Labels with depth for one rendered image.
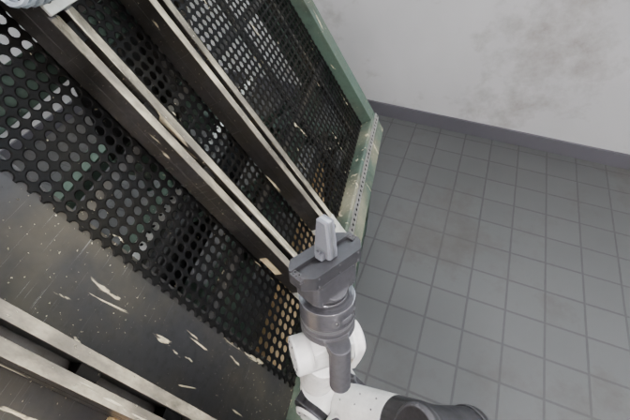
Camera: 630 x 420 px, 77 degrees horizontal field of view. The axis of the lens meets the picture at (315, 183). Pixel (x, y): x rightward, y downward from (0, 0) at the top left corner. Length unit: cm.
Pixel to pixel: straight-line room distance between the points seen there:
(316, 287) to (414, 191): 236
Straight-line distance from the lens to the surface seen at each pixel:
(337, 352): 64
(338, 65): 180
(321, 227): 54
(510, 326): 247
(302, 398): 93
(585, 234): 305
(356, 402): 87
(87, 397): 76
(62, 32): 86
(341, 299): 61
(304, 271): 56
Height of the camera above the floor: 207
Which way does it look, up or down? 46 degrees down
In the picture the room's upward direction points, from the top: 2 degrees counter-clockwise
